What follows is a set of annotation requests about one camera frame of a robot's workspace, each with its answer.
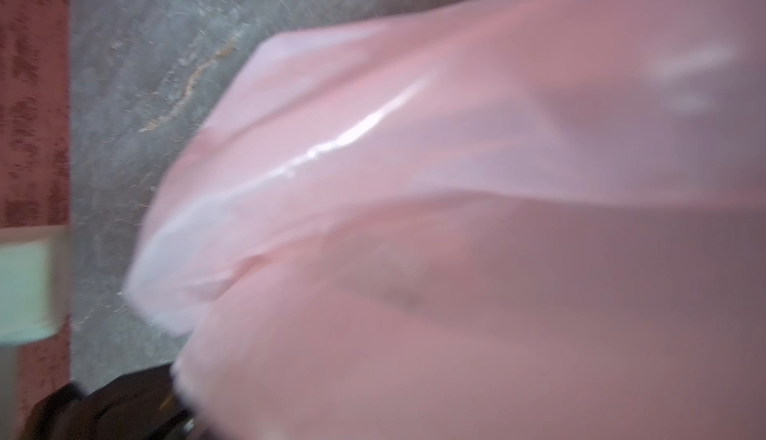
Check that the pink plastic bag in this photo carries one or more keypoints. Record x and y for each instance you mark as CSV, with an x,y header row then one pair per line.
x,y
500,219

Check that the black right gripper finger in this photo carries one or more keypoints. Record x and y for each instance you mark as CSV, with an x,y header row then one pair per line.
x,y
139,405

